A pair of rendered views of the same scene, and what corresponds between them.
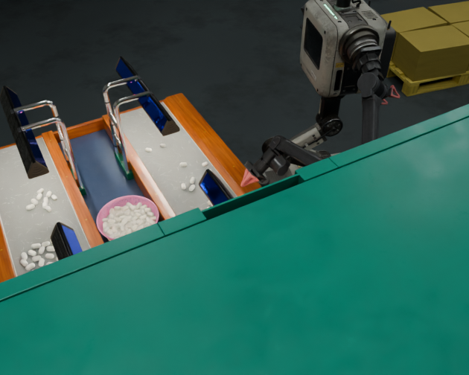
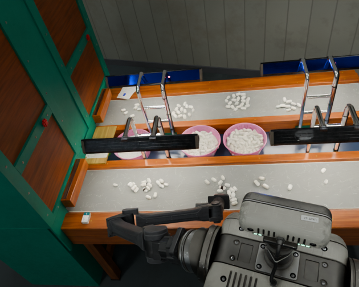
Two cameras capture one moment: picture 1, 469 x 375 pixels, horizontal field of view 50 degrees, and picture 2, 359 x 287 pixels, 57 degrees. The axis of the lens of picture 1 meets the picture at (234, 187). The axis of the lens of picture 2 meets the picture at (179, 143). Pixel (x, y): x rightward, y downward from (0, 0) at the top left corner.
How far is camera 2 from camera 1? 227 cm
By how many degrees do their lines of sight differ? 81
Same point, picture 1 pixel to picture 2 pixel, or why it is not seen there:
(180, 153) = (309, 192)
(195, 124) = (349, 215)
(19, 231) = (266, 94)
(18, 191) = not seen: hidden behind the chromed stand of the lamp
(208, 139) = not seen: hidden behind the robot
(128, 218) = (248, 141)
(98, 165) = (329, 145)
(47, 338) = not seen: outside the picture
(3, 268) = (237, 85)
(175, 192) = (259, 172)
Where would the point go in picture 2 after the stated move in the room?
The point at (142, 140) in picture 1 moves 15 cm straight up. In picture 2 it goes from (341, 171) to (347, 153)
